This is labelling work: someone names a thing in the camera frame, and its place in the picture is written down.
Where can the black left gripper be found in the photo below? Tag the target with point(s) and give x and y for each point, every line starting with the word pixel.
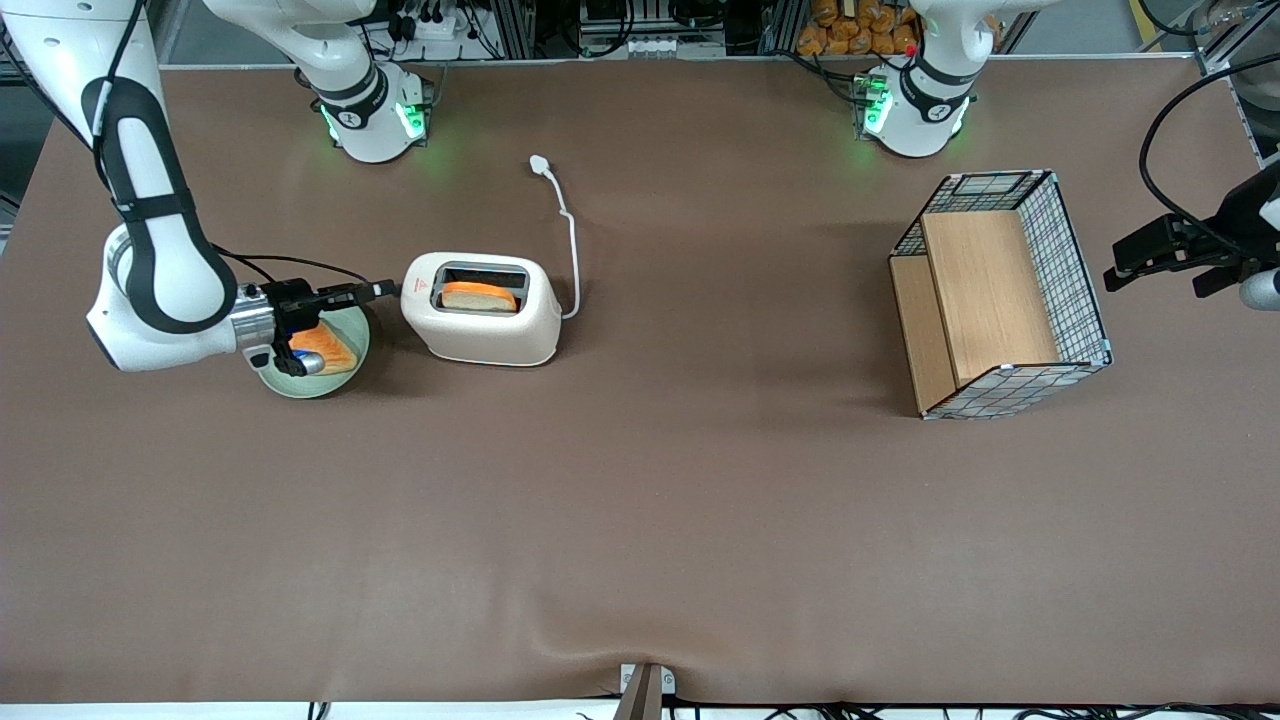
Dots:
pixel 1236 232

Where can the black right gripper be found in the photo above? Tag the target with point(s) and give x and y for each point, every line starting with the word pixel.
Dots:
pixel 291 306

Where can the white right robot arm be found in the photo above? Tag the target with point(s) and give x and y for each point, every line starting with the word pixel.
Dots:
pixel 160 250

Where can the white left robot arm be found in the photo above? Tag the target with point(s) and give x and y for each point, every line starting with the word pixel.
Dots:
pixel 915 110

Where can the white two-slot toaster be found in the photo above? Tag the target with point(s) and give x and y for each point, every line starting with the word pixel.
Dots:
pixel 490 335

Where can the triangular orange bread piece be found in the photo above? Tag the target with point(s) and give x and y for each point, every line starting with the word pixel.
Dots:
pixel 335 350

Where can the pale green round plate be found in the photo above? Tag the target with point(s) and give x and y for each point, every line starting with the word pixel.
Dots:
pixel 330 385

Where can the toast slice with orange crust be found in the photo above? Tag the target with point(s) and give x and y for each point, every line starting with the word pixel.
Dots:
pixel 478 297

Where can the wooden shelf insert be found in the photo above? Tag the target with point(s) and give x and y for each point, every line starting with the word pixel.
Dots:
pixel 985 300

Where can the white power strip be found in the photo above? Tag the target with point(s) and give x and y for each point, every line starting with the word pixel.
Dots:
pixel 430 25

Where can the pile of orange bread rolls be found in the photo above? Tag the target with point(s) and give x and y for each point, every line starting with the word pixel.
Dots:
pixel 850 35

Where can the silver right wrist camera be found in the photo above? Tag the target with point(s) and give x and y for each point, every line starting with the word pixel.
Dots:
pixel 308 363

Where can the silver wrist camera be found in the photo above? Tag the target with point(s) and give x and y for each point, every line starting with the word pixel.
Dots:
pixel 308 363
pixel 1262 290

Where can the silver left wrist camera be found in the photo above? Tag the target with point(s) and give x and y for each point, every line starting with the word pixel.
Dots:
pixel 1262 290

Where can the aluminium frame rail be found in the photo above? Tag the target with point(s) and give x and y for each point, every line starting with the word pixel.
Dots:
pixel 1235 90

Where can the metal table edge bracket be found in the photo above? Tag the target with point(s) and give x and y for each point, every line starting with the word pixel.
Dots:
pixel 645 690

